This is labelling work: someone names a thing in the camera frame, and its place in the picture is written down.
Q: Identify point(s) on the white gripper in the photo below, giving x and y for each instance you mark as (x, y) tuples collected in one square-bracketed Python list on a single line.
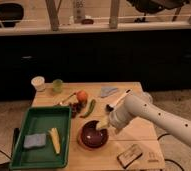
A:
[(102, 124)]

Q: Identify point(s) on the dark maroon bowl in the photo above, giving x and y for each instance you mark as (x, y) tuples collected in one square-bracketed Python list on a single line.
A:
[(91, 125)]

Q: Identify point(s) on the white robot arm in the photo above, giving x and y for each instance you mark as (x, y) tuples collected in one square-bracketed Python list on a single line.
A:
[(141, 105)]

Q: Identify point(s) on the green chili pepper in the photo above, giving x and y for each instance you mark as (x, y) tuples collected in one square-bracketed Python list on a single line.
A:
[(90, 109)]

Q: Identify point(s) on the orange bowl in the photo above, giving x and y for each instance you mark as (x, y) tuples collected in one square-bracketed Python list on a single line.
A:
[(79, 141)]

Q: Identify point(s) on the grey blue cloth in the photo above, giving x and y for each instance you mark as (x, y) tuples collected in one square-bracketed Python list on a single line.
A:
[(107, 91)]

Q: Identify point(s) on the dark grape bunch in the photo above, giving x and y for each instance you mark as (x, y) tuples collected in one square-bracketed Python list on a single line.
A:
[(77, 107)]

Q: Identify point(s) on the orange fruit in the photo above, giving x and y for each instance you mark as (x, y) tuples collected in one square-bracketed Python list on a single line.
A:
[(82, 96)]

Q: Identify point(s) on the black framed card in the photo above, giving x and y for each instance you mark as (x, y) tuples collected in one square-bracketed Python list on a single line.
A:
[(129, 156)]

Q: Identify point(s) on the metal spoon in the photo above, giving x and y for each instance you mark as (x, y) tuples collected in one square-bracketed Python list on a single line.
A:
[(65, 100)]

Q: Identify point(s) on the yellow corn cob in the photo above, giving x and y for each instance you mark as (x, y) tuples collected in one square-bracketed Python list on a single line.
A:
[(55, 139)]

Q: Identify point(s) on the green cup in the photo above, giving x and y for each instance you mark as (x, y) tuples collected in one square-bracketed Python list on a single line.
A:
[(57, 85)]

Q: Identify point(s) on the green plastic tray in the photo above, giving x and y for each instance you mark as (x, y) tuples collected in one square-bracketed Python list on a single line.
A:
[(40, 120)]

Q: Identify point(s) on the blue sponge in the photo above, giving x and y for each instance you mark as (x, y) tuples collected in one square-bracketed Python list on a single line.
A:
[(34, 140)]

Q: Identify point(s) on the white cup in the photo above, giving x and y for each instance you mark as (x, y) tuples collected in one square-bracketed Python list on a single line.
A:
[(38, 83)]

